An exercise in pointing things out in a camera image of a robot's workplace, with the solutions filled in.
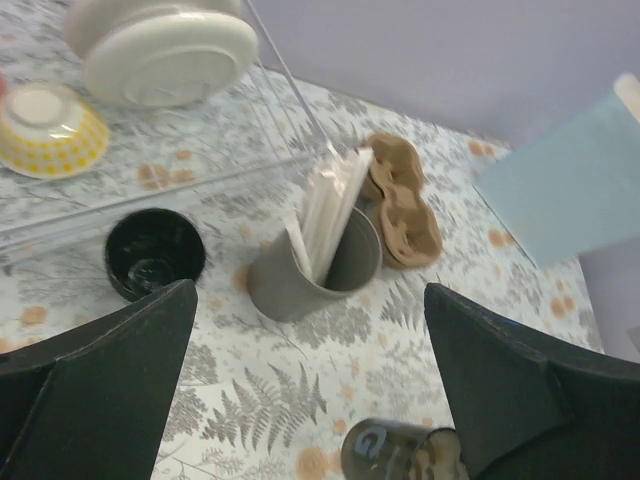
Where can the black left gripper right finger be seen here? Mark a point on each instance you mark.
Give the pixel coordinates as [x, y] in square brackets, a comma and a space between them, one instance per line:
[527, 405]

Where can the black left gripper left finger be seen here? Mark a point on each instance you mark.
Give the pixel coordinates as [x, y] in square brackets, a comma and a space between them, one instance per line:
[92, 402]

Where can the stack of black cups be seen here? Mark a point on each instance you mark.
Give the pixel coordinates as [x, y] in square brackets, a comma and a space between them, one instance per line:
[150, 249]

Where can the brown cardboard cup carrier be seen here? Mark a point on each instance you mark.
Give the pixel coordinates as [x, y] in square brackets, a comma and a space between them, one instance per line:
[406, 225]

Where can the grey cylindrical straw holder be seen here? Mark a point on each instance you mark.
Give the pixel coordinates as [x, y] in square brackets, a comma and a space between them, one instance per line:
[282, 291]

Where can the light blue paper bag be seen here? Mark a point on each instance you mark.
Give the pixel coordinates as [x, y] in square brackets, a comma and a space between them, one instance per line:
[576, 189]

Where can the yellow polka dot bowl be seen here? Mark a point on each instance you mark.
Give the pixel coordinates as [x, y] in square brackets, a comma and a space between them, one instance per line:
[48, 131]

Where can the wrapped white straws bundle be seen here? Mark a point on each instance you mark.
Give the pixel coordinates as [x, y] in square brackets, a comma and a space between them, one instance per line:
[317, 227]

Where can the floral patterned table mat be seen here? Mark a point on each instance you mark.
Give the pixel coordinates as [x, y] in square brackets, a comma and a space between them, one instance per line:
[257, 399]

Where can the white ceramic plate front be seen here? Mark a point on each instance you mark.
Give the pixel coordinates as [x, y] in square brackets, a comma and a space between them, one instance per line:
[170, 60]

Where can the white wire dish rack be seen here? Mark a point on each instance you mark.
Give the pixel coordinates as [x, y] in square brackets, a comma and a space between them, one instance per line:
[257, 128]

